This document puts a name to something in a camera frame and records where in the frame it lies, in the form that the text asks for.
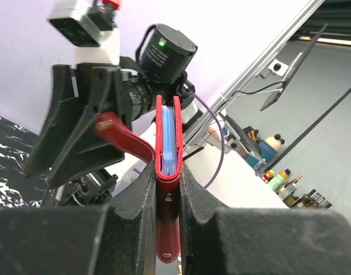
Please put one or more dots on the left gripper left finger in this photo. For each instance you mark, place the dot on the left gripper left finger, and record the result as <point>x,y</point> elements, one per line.
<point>118,237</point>

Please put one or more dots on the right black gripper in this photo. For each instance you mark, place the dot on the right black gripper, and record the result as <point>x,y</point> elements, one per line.
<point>67,143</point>

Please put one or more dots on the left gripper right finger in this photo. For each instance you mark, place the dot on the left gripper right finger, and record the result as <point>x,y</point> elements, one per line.
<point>217,239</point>

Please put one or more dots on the red leather card holder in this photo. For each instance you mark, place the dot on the red leather card holder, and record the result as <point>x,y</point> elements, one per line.
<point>168,157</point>

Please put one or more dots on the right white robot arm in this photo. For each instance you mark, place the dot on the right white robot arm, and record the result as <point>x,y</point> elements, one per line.
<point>161,60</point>

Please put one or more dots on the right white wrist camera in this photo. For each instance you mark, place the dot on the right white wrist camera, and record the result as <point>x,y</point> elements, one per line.
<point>91,28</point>

